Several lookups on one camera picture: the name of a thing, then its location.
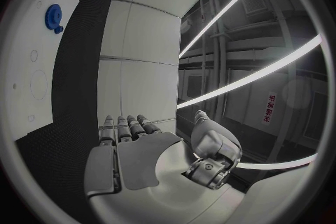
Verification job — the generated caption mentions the white task board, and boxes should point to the white task board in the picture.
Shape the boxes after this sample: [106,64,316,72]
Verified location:
[4,0,81,142]

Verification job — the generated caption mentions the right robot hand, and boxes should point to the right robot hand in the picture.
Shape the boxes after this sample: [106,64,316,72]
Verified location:
[84,110,248,224]

